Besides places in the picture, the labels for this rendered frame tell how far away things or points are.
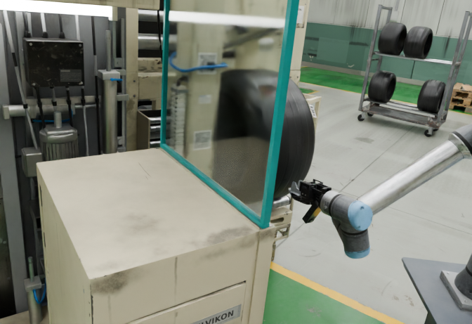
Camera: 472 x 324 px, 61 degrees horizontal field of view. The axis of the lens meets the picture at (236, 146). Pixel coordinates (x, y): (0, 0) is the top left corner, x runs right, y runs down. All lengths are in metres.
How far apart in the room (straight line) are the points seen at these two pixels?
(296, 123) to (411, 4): 11.49
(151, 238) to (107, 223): 0.11
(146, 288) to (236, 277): 0.21
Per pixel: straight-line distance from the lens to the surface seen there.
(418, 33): 7.05
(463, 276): 2.09
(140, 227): 0.87
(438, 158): 1.60
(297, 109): 1.58
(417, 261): 2.26
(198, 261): 0.82
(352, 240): 1.46
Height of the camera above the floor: 1.72
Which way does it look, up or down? 19 degrees down
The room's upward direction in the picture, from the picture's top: 5 degrees clockwise
